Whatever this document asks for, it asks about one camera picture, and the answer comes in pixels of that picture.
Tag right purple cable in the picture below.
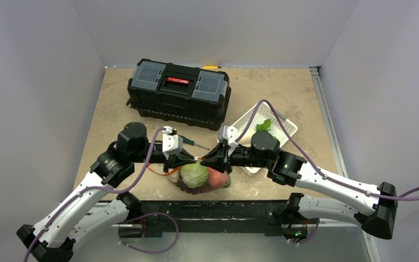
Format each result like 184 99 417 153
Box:
235 99 419 202

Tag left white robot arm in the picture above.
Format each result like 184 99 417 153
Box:
17 122 197 261

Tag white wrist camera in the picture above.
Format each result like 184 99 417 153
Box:
217 126 238 145
162 126 183 158

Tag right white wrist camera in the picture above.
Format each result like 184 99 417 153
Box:
217 126 238 145

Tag dark red toy grapes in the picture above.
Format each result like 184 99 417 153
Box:
175 181 211 195

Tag white toy radish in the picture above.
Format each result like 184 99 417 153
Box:
237 134 252 147

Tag clear orange-zip bag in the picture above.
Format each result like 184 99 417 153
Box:
147 162 231 195

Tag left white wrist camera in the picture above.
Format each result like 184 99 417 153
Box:
162 126 183 158

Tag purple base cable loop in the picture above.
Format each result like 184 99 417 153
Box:
118 212 180 254

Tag black plastic toolbox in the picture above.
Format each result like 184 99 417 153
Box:
126 58 231 131

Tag green toy leaf vegetable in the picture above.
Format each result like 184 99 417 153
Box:
255 119 272 132

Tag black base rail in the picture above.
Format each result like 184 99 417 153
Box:
121 199 313 240

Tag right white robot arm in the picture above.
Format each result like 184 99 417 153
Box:
201 131 398 240

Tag green handle screwdriver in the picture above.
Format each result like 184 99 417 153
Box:
179 135 210 151

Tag pink toy peach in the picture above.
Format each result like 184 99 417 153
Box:
208 169 229 189

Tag aluminium frame rail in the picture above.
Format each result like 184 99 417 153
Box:
309 67 381 261

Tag green toy cabbage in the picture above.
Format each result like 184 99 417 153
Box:
179 162 208 188

